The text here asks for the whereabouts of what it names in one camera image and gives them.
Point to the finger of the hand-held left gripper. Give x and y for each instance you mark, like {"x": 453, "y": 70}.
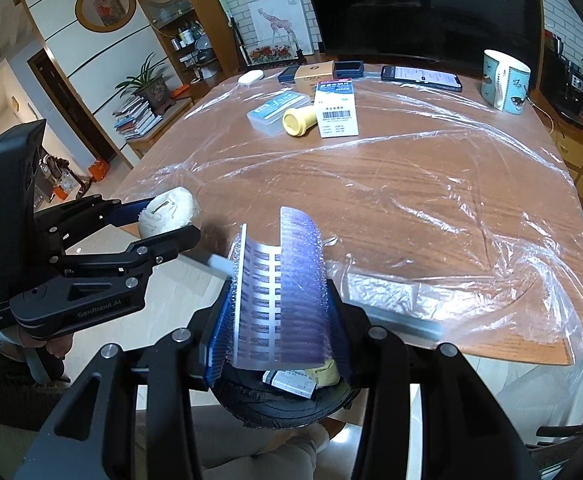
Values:
{"x": 131, "y": 212}
{"x": 171, "y": 242}

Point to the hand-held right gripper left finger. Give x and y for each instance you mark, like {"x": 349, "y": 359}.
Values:
{"x": 219, "y": 340}

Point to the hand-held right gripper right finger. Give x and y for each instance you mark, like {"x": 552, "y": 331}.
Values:
{"x": 340, "y": 342}

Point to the white paper ball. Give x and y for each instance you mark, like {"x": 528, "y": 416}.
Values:
{"x": 171, "y": 207}

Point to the black trash bin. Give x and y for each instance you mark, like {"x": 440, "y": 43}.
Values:
{"x": 261, "y": 410}

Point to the person's left hand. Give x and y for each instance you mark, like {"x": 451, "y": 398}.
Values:
{"x": 56, "y": 347}

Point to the yellow crumpled wrapper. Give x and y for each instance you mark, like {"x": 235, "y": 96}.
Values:
{"x": 324, "y": 374}

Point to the white medicine box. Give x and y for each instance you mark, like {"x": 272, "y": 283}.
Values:
{"x": 339, "y": 115}
{"x": 291, "y": 385}

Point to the stack of books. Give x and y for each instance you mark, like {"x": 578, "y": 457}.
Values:
{"x": 136, "y": 122}

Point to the person's leg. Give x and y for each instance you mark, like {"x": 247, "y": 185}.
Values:
{"x": 251, "y": 452}

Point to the large potted plant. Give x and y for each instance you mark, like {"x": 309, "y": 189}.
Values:
{"x": 154, "y": 91}

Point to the clear plastic case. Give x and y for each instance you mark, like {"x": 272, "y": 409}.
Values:
{"x": 269, "y": 112}

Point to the yellow plastic cup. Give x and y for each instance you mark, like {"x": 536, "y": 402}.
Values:
{"x": 299, "y": 121}

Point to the clear plastic sheet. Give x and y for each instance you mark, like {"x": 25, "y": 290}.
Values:
{"x": 421, "y": 185}

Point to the white oval object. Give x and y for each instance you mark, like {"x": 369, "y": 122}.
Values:
{"x": 250, "y": 76}

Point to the round framed picture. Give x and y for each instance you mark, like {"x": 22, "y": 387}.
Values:
{"x": 105, "y": 6}

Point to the framed floral ornament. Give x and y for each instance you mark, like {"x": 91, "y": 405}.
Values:
{"x": 274, "y": 53}

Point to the small cardboard box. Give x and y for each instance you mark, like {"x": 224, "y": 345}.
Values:
{"x": 316, "y": 72}

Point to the dark wooden chair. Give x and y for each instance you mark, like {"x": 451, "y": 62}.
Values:
{"x": 556, "y": 435}

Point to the giraffe drawing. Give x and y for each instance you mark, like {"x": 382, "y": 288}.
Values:
{"x": 276, "y": 25}

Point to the black smartphone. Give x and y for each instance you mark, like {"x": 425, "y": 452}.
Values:
{"x": 421, "y": 76}

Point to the blue butterfly mug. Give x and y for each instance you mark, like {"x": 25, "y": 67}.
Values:
{"x": 514, "y": 87}

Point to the black television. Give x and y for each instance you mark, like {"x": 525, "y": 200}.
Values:
{"x": 421, "y": 10}

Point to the black coffee machine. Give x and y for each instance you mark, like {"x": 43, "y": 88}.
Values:
{"x": 571, "y": 90}

